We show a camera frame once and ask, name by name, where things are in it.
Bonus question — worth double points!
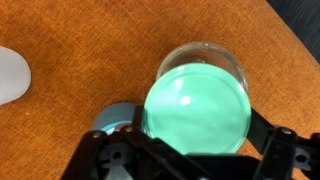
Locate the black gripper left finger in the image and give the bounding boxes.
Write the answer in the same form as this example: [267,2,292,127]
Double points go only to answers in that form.
[132,105,144,129]

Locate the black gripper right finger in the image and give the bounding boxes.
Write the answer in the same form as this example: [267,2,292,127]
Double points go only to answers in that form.
[247,109,275,154]

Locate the mint green lid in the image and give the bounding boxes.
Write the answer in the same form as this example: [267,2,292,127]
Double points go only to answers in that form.
[143,63,251,154]

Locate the clear glass bowl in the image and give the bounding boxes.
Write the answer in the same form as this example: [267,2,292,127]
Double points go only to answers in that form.
[156,42,248,92]

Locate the orange fabric sofa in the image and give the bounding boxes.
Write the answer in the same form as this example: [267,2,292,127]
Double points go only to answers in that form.
[0,0,320,180]

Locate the red white striped cup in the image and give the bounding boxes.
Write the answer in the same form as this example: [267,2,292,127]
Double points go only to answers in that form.
[0,47,31,105]

